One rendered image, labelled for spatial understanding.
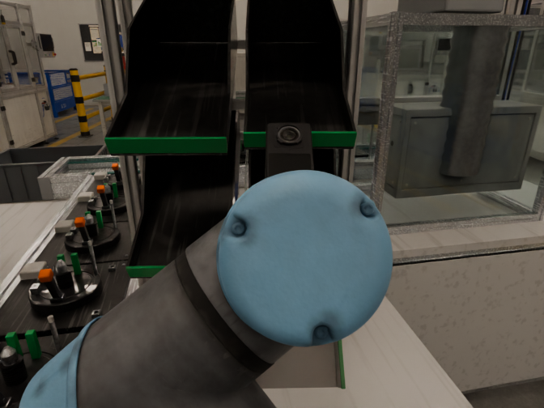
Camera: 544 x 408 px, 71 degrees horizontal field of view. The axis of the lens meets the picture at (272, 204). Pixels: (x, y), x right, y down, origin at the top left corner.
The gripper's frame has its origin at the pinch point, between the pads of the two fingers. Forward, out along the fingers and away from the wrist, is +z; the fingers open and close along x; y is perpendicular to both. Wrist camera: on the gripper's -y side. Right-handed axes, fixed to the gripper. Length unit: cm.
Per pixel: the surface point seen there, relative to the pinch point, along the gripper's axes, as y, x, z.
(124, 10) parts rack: -33.5, -23.9, 9.5
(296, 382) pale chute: 24.5, 2.8, 8.0
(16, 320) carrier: 19, -50, 26
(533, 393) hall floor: 79, 120, 126
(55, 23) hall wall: -512, -528, 911
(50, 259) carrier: 9, -55, 47
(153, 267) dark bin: 6.0, -15.5, -2.8
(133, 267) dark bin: 6.0, -18.0, -2.7
